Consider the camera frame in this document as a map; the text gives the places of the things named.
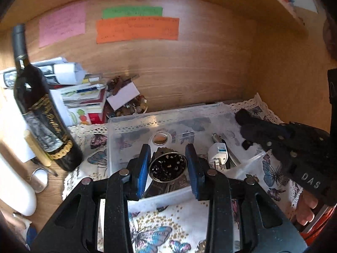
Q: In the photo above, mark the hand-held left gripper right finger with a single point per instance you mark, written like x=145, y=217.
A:
x=193, y=168

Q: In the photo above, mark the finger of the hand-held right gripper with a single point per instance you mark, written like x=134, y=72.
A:
x=260, y=129
x=259, y=146

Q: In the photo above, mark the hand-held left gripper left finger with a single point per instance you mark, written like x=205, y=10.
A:
x=143, y=163

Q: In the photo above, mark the clear plastic container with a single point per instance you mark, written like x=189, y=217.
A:
x=126, y=147

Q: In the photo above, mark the round black metal tin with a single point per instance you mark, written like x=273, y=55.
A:
x=167, y=167

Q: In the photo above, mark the white plug adapter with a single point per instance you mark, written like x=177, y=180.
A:
x=217, y=152

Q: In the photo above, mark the white silver handheld device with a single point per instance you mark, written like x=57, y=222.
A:
x=160, y=138

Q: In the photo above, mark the person's right hand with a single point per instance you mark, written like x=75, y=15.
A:
x=306, y=208

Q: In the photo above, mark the clear plastic bag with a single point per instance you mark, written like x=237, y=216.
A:
x=247, y=166

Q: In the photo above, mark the orange red booklet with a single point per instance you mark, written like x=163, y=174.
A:
x=320, y=221

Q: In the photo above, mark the butterfly printed lace cloth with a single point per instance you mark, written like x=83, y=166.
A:
x=158, y=216

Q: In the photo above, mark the bowl of brown stones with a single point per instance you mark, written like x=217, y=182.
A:
x=137, y=108

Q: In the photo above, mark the white paper card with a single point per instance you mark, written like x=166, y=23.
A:
x=122, y=96

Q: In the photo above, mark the pile of papers and booklets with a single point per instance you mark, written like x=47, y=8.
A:
x=79, y=95

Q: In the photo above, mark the small round silver tin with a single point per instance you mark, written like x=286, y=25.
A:
x=39, y=179

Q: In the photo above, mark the yellow tube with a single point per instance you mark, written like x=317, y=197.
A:
x=36, y=147

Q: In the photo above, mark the wooden shelf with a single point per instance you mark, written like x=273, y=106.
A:
x=287, y=8

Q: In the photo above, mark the white plastic bottle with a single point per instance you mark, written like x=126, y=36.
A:
x=18, y=189

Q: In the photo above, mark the orange paper note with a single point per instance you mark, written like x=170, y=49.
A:
x=137, y=30

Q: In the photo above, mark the dark wine bottle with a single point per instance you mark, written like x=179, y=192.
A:
x=31, y=89

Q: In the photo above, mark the white dotted paper sheet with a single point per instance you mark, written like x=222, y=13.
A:
x=13, y=126

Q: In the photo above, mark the green paper note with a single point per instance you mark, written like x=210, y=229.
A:
x=131, y=12

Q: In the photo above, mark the pink paper note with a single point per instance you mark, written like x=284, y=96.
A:
x=62, y=23

